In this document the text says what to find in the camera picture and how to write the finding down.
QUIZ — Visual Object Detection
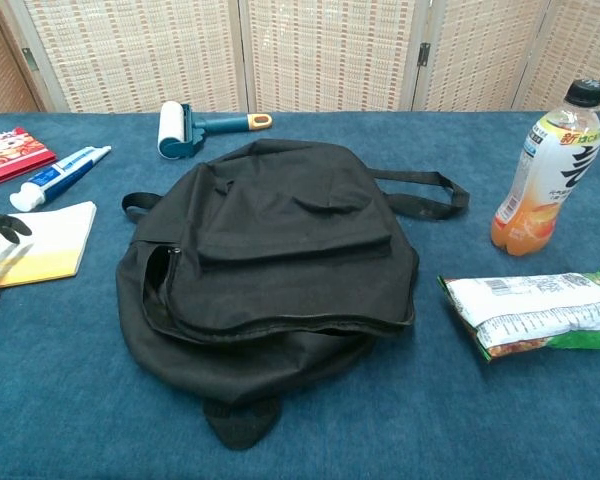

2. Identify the orange drink bottle black cap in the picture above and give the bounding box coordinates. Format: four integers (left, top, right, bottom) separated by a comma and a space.
490, 78, 600, 257

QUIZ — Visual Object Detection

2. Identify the red spiral desk calendar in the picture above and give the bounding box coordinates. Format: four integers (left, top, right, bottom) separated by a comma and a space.
0, 126, 58, 192

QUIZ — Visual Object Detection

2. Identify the teal lint roller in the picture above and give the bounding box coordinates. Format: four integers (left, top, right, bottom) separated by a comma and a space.
157, 100, 274, 161

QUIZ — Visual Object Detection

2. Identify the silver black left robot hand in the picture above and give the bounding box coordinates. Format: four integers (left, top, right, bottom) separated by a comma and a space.
0, 213, 33, 307

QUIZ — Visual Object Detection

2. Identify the yellow white booklet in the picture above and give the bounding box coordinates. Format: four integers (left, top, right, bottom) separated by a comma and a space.
0, 200, 98, 292

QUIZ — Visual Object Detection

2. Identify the blue white toothpaste tube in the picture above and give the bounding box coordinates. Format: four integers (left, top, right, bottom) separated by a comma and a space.
8, 145, 113, 214

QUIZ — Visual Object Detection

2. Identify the green white snack packet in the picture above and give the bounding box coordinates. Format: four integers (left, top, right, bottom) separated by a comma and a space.
437, 263, 600, 364

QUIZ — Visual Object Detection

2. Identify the black fabric backpack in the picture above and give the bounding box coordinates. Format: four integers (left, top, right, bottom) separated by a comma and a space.
115, 138, 471, 451

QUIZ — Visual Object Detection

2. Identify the woven folding screen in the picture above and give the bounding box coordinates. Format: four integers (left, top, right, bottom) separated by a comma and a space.
0, 0, 600, 121

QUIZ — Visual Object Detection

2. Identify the blue table cloth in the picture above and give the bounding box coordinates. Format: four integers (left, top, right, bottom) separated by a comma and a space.
0, 109, 600, 480

